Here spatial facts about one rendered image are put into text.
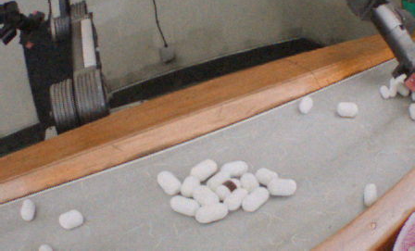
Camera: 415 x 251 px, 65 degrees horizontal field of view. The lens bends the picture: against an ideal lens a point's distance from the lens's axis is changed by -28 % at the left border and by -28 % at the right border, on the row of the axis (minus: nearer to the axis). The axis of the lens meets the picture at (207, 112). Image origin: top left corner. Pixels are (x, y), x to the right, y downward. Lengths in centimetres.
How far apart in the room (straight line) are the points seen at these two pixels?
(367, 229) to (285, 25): 278
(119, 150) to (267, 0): 247
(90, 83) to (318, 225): 51
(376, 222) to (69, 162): 42
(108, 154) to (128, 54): 201
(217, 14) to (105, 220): 237
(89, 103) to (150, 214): 34
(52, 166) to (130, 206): 15
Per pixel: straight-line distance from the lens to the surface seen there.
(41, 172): 57
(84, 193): 53
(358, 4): 70
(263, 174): 48
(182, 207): 45
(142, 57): 260
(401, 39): 66
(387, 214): 40
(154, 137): 59
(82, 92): 76
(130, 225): 46
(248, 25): 289
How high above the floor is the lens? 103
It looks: 26 degrees down
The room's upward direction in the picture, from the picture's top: 8 degrees counter-clockwise
